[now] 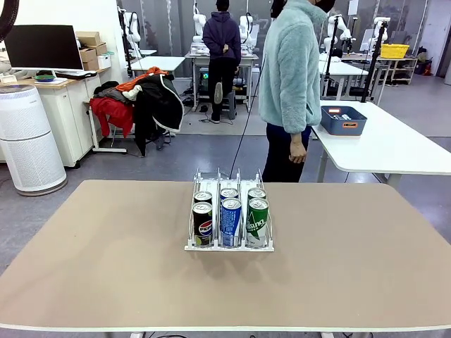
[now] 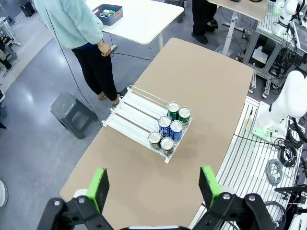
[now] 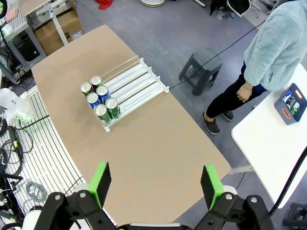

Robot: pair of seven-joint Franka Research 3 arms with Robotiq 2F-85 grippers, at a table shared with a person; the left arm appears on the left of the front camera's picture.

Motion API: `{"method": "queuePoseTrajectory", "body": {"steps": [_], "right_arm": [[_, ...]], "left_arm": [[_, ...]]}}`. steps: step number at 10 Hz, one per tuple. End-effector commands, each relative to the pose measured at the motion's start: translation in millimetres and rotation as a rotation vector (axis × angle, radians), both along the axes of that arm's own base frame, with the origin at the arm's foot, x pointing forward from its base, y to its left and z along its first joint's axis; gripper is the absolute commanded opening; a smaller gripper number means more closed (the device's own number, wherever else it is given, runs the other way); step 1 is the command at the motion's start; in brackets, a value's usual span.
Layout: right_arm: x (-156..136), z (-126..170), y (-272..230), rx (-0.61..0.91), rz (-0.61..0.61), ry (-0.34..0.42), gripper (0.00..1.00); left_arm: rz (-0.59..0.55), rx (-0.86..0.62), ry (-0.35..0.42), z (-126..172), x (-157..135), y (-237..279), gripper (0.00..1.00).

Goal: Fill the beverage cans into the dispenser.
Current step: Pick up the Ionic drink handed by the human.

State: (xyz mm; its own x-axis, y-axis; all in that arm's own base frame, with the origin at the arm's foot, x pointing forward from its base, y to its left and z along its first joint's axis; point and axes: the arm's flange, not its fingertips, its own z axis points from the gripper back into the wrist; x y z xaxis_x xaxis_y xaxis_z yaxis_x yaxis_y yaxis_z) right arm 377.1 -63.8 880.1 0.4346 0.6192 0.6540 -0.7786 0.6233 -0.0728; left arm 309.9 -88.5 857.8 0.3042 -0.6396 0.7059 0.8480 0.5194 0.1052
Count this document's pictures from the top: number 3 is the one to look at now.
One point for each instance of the large cardboard box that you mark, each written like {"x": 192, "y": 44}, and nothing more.
{"x": 52, "y": 36}

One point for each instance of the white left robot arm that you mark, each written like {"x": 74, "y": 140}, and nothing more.
{"x": 12, "y": 103}

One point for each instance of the black plastic stool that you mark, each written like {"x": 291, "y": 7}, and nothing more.
{"x": 296, "y": 215}

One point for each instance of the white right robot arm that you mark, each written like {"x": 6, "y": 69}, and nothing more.
{"x": 31, "y": 221}

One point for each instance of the pink cloth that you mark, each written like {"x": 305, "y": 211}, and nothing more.
{"x": 12, "y": 14}

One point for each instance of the clear acrylic can rack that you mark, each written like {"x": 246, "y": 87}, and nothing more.
{"x": 136, "y": 81}

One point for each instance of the grey plastic stool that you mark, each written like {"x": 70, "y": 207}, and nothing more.
{"x": 204, "y": 64}

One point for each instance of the light wooden desk top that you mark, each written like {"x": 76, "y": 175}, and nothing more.
{"x": 33, "y": 6}

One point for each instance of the aluminium frame rack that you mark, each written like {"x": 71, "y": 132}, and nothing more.
{"x": 30, "y": 36}

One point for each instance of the black computer tower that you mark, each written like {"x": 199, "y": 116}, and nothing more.
{"x": 25, "y": 49}

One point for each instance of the white metal pole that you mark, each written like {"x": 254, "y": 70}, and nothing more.
{"x": 58, "y": 26}

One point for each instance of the person's right forearm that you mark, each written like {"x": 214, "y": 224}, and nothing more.
{"x": 256, "y": 67}

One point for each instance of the green Chilsung cider can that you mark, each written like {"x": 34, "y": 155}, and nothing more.
{"x": 102, "y": 112}
{"x": 295, "y": 109}
{"x": 112, "y": 105}

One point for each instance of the blue Pocari Sweat can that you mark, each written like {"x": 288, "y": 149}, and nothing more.
{"x": 92, "y": 98}
{"x": 286, "y": 96}
{"x": 102, "y": 91}

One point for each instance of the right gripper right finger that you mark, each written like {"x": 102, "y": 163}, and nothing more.
{"x": 235, "y": 213}

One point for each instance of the white ribbed round base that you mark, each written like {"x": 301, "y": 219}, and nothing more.
{"x": 152, "y": 2}

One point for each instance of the person in teal fleece jacket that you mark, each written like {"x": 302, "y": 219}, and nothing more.
{"x": 278, "y": 48}

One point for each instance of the person's right hand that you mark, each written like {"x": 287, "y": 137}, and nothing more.
{"x": 244, "y": 93}

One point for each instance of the red crumpled cloth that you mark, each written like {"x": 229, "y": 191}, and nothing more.
{"x": 105, "y": 3}

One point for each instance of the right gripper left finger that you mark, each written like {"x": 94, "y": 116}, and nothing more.
{"x": 72, "y": 213}

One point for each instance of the black office chair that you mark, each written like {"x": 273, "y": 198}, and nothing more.
{"x": 220, "y": 6}

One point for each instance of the white table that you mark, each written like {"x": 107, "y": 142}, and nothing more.
{"x": 263, "y": 148}

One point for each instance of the white slatted platform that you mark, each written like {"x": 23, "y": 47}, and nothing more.
{"x": 48, "y": 153}

